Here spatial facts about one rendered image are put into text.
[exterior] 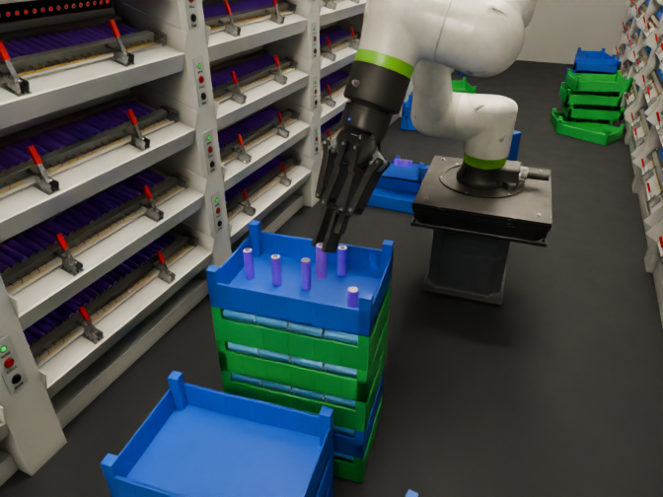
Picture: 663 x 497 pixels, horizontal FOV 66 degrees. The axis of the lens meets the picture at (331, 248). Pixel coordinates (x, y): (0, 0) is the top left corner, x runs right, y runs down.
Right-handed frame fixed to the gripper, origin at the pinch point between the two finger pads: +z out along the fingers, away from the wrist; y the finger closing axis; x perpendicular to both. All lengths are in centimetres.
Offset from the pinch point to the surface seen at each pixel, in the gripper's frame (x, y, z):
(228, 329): 2.9, 13.5, 25.5
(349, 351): -7.4, -6.9, 19.8
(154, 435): 15.5, 9.7, 42.8
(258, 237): -6.9, 23.7, 10.1
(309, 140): -83, 96, -8
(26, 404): 24, 41, 56
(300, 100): -75, 99, -22
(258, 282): -3.3, 15.9, 16.9
